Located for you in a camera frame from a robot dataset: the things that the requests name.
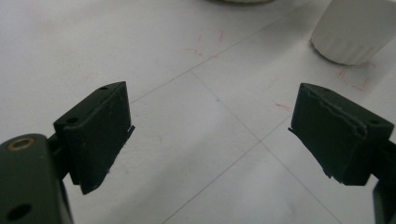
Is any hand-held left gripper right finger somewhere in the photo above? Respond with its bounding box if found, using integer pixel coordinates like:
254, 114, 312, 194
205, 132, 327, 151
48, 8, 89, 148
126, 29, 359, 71
288, 82, 395, 187

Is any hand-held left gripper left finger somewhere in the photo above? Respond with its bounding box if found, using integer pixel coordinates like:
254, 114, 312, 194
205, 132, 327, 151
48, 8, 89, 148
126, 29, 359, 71
53, 81, 135, 195

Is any white cup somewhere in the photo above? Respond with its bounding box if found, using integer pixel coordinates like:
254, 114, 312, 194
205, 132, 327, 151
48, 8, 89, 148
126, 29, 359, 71
310, 0, 396, 66

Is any cream rice container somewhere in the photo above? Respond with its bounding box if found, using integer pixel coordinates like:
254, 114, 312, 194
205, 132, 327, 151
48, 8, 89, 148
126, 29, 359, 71
211, 0, 278, 6

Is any white table cover sheet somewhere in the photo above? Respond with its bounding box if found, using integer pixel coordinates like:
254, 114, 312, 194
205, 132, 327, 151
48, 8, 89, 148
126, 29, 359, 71
0, 0, 396, 224

